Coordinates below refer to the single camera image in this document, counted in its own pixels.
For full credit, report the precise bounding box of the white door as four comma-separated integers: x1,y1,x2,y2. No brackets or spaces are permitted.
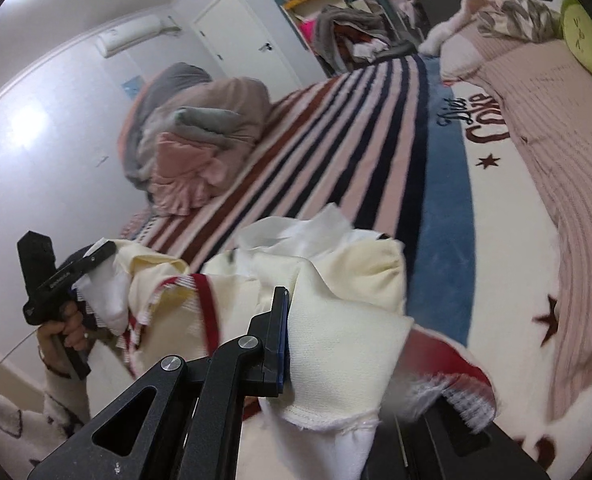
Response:
192,0,303,106

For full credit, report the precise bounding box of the pink and grey quilt pile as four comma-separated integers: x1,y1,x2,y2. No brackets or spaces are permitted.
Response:
117,62,273,217

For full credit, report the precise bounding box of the person's left forearm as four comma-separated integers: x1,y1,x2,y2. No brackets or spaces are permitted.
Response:
0,360,92,468

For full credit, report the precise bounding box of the chair with grey clothes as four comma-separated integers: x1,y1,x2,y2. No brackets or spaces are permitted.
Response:
312,5,417,77

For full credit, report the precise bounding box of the person's left hand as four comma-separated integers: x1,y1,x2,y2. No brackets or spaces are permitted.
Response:
36,307,88,375

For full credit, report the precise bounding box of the blue wall poster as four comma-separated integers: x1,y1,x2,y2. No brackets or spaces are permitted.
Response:
122,75,147,100

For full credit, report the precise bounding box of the white cable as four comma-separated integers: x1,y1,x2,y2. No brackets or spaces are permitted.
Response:
0,329,40,377

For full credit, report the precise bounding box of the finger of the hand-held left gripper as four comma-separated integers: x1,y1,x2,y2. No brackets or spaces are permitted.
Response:
78,240,118,274

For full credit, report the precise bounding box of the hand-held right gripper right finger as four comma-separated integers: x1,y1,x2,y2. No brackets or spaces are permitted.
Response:
361,394,553,480

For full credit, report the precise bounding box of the leaf print cloth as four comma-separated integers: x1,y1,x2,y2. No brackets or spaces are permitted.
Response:
418,0,566,56

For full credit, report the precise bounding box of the green avocado plush pillow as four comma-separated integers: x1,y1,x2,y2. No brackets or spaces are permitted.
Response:
560,0,592,95

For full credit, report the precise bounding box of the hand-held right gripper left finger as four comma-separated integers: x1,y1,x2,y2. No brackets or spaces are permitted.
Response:
26,286,291,480

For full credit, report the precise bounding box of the cream garment with red trim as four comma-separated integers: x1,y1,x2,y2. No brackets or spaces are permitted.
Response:
73,203,499,480

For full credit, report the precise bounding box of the white air conditioner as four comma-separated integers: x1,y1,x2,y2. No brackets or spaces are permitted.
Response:
97,14,183,58

